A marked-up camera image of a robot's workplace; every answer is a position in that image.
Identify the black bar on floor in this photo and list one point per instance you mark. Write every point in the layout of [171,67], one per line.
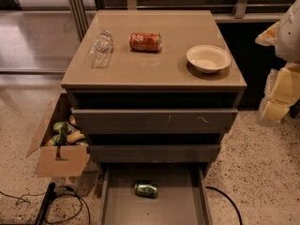
[49,196]

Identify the orange soda can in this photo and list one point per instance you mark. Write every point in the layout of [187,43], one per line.
[145,42]

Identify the middle grey drawer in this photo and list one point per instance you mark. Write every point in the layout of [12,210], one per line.
[154,153]

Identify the green soda can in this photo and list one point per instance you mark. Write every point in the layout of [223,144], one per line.
[148,190]

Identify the cardboard box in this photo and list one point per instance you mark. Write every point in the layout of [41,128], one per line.
[59,154]

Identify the green chip bag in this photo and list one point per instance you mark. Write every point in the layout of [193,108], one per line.
[65,133]

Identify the bottom grey open drawer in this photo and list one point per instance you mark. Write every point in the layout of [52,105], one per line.
[181,198]

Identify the top grey drawer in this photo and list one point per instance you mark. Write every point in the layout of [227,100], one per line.
[146,121]

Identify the clear plastic bottle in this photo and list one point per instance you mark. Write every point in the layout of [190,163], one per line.
[102,50]

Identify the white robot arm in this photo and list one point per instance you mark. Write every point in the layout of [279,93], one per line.
[287,45]

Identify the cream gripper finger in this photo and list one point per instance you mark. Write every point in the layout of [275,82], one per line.
[282,90]
[268,36]

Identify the grey drawer cabinet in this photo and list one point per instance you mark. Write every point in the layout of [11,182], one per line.
[152,80]

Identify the white paper bowl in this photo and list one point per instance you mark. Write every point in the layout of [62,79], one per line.
[208,58]

